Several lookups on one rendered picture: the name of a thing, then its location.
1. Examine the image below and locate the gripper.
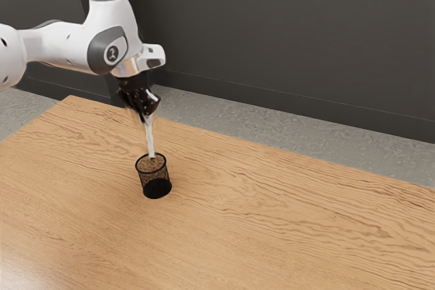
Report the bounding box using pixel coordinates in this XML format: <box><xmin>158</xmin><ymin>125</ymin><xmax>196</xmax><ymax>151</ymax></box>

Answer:
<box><xmin>116</xmin><ymin>71</ymin><xmax>162</xmax><ymax>123</ymax></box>

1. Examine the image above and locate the white pen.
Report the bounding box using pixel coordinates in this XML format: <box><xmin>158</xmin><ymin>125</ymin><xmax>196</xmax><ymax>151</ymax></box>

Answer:
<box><xmin>143</xmin><ymin>115</ymin><xmax>157</xmax><ymax>160</ymax></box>

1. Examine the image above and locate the black mesh pen holder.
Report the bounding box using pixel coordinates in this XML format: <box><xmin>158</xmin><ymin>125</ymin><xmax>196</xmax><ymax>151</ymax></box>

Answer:
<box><xmin>135</xmin><ymin>153</ymin><xmax>173</xmax><ymax>200</ymax></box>

